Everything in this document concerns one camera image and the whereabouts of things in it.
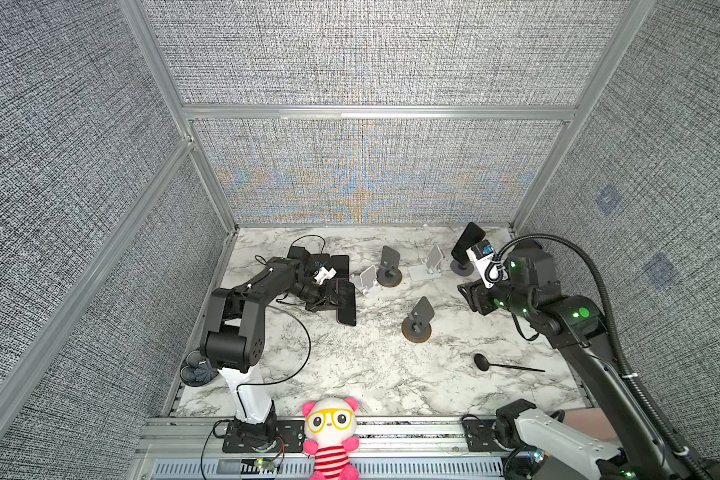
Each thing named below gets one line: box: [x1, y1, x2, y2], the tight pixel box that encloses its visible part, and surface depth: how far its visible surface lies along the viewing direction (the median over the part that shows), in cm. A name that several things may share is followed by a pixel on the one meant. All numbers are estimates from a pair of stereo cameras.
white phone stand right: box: [408, 244, 443, 282], surface depth 105 cm
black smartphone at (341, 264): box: [324, 255, 349, 279], surface depth 112 cm
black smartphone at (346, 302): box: [336, 278, 357, 327], surface depth 89 cm
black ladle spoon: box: [473, 353, 546, 372], surface depth 87 cm
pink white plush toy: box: [302, 397, 360, 480], surface depth 70 cm
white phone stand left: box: [354, 265, 379, 295], surface depth 99 cm
